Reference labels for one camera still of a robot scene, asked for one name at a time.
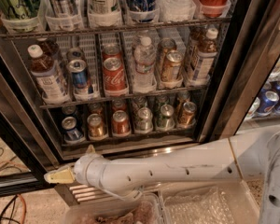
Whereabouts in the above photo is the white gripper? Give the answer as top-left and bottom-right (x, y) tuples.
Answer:
(44, 145), (107, 188)

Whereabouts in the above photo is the blue pepsi can front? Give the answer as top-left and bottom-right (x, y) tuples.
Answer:
(62, 117), (85, 144)

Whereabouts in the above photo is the blue pepsi can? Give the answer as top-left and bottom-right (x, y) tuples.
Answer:
(62, 117), (85, 144)
(62, 105), (81, 121)

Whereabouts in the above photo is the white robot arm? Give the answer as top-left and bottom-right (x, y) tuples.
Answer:
(44, 125), (280, 224)

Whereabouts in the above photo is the gold can bottom shelf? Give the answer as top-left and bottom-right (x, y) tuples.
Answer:
(87, 113), (107, 140)

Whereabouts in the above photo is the gold can shelf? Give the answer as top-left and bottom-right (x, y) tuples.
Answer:
(161, 50), (184, 89)
(87, 113), (107, 140)

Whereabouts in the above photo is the blue pepsi can rear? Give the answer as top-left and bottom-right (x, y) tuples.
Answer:
(62, 105), (81, 121)

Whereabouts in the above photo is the red coke can bottom shelf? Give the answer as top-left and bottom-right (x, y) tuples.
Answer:
(112, 110), (131, 136)

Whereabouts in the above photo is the white green can bottom shelf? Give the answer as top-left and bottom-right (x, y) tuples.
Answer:
(135, 107), (153, 133)

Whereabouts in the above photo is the red coca-cola can middle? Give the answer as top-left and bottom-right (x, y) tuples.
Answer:
(103, 57), (127, 96)

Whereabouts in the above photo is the blue can middle shelf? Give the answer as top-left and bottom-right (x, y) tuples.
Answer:
(66, 59), (93, 100)

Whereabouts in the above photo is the gold can bottom right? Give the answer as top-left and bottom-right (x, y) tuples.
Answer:
(177, 102), (197, 128)

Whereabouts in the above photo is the gold can middle shelf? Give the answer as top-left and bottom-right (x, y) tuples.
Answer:
(161, 50), (184, 89)

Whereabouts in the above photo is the blue pepsi cans right fridge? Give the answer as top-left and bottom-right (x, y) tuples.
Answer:
(245, 80), (280, 119)

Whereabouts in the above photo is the tea bottle white cap left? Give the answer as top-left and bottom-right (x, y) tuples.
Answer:
(27, 45), (70, 105)

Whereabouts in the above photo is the tea bottle white cap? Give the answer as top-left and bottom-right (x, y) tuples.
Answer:
(27, 45), (70, 105)
(189, 27), (218, 84)

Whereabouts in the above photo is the clear plastic bin left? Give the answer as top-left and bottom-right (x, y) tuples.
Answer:
(61, 193), (164, 224)

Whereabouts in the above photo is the clear plastic bin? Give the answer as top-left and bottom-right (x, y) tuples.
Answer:
(61, 193), (164, 224)
(159, 181), (259, 224)

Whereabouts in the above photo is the clear water bottle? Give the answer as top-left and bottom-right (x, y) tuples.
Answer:
(133, 36), (156, 91)

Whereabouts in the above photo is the clear plastic bin right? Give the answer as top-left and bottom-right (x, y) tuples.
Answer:
(159, 181), (259, 224)

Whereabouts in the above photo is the tea bottle white cap right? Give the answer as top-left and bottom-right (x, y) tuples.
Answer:
(189, 27), (218, 84)

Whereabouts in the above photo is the orange cable on floor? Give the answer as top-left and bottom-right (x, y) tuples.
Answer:
(15, 193), (28, 224)

